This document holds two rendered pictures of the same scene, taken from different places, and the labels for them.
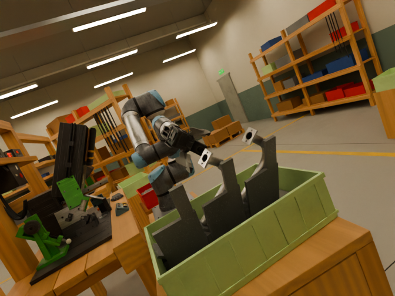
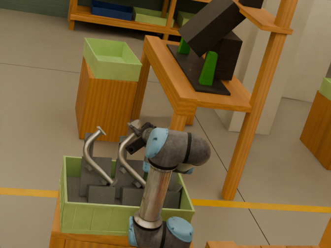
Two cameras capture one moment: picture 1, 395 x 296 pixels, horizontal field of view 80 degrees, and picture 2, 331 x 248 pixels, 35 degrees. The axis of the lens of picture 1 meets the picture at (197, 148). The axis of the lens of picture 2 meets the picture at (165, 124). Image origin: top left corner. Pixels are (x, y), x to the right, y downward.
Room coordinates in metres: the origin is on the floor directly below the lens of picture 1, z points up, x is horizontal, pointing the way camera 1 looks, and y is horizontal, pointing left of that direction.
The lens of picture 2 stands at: (3.08, 0.08, 2.35)
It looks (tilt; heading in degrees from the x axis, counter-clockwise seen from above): 25 degrees down; 179
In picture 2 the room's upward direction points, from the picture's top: 14 degrees clockwise
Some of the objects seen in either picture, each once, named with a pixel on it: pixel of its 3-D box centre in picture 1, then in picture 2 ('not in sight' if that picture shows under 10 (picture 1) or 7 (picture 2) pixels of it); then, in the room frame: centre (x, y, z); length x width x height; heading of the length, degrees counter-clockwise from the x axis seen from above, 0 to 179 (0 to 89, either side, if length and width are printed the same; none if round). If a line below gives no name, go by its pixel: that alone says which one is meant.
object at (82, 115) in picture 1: (106, 158); not in sight; (4.90, 1.80, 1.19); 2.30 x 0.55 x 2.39; 58
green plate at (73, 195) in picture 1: (72, 191); not in sight; (1.64, 0.92, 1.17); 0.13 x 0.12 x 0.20; 19
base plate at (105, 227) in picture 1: (83, 226); not in sight; (1.69, 1.01, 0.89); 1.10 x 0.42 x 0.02; 19
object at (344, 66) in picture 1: (304, 71); not in sight; (5.85, -3.19, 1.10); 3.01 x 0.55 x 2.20; 17
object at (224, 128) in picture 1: (220, 130); not in sight; (7.89, -0.97, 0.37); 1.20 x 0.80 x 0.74; 115
